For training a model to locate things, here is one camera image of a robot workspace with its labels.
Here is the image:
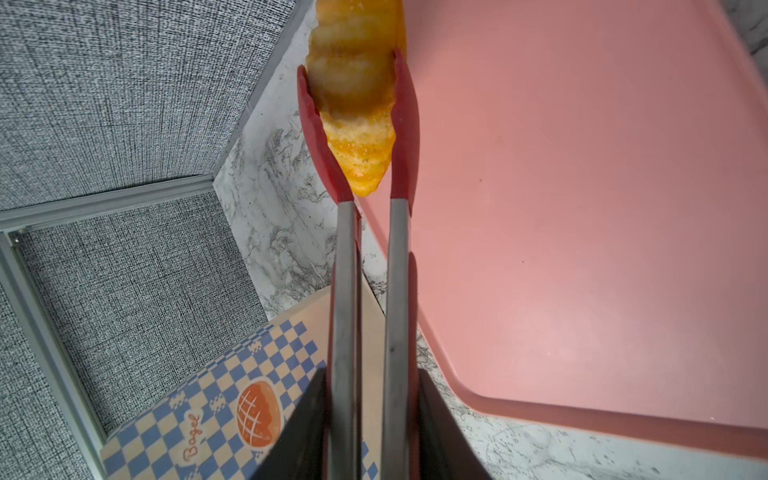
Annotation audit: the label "croissant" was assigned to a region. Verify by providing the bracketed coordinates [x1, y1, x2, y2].
[305, 0, 407, 197]

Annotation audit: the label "checkered paper bread bag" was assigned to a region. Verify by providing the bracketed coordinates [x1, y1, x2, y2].
[98, 284, 388, 480]

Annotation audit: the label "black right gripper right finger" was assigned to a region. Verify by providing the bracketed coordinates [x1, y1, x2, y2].
[418, 369, 491, 480]

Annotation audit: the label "red silicone kitchen tongs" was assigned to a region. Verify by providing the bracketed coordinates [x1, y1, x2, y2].
[297, 52, 420, 479]

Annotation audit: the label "pink plastic tray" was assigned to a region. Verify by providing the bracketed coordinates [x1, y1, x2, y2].
[357, 0, 768, 462]

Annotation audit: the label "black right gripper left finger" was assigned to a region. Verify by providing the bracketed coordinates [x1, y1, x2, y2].
[250, 368, 328, 480]

